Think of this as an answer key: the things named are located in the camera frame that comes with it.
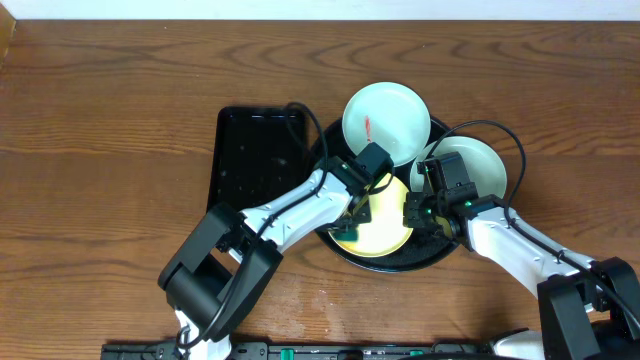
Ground black round tray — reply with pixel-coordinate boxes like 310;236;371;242
311;116;459;273

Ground yellow plate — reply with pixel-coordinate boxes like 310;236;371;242
329;177;413;258

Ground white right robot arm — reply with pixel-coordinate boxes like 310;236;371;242
403;184;639;359

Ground black rectangular tray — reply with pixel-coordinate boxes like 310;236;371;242
207;106;307;211

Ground light blue plate with stain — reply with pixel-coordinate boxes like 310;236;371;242
342;82;431;167

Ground pale green plate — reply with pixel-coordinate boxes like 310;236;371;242
433;136;507;198

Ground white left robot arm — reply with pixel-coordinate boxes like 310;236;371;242
158;164;380;359

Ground green yellow sponge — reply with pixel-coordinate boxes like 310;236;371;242
329;227;359;242

